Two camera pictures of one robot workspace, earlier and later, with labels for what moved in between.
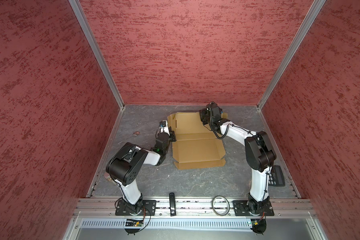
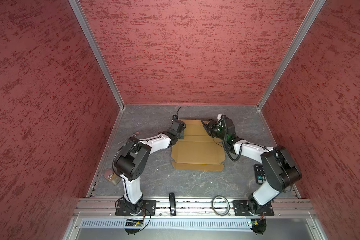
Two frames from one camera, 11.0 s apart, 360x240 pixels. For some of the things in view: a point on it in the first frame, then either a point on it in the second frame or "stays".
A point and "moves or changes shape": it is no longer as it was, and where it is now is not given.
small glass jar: (107, 175) stays
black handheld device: (172, 200) stays
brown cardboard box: (197, 146) moves or changes shape
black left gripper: (172, 135) to (182, 134)
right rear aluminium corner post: (312, 17) stays
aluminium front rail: (284, 208) stays
